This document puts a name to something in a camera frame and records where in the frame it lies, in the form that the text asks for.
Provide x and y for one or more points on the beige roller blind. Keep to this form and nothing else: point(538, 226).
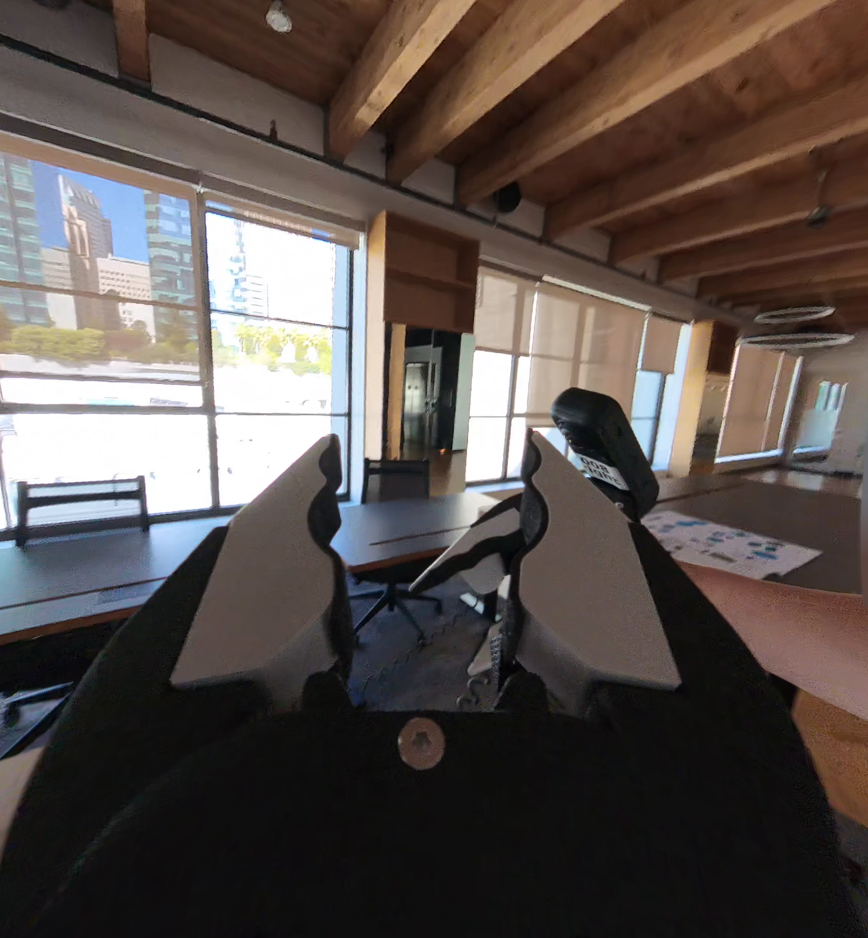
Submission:
point(504, 308)
point(661, 344)
point(588, 344)

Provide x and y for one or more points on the person's right forearm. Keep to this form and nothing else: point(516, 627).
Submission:
point(808, 630)

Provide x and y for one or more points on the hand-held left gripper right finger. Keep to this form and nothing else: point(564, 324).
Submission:
point(588, 586)

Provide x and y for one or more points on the long dark desk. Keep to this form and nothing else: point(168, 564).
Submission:
point(75, 571)

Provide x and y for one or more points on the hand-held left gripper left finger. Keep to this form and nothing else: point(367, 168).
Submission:
point(258, 586)

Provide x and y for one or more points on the instruction manual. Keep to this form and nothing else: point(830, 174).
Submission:
point(698, 535)

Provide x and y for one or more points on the ceiling spotlight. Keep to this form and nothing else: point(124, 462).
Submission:
point(819, 212)
point(278, 16)

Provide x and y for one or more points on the large grid window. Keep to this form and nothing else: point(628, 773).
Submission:
point(273, 293)

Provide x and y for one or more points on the black office chair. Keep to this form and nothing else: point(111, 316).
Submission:
point(390, 593)

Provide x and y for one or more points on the dark frame chair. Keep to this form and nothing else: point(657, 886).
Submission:
point(397, 480)
point(82, 491)

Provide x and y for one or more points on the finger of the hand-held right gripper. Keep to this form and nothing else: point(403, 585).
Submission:
point(470, 557)

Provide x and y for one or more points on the black ceiling speaker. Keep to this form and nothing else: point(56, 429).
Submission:
point(507, 198)

